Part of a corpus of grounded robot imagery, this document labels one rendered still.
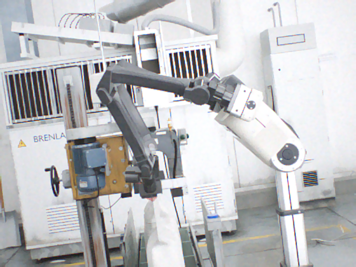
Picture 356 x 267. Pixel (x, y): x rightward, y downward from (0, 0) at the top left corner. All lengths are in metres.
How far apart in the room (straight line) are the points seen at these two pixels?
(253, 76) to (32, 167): 2.98
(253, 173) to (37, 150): 2.81
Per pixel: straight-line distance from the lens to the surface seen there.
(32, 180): 6.04
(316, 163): 6.86
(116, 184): 3.17
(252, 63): 7.28
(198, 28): 5.86
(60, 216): 6.04
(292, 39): 6.79
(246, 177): 7.31
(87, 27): 5.67
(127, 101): 2.76
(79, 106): 3.21
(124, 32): 5.62
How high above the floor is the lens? 1.50
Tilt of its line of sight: 4 degrees down
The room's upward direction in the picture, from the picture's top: 8 degrees counter-clockwise
